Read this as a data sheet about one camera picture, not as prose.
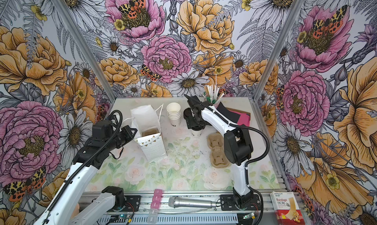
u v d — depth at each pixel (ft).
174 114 3.01
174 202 2.34
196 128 2.86
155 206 2.39
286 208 2.30
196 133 3.10
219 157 2.91
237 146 1.71
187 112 3.52
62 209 1.31
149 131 3.17
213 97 3.41
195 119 2.62
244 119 3.41
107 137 1.85
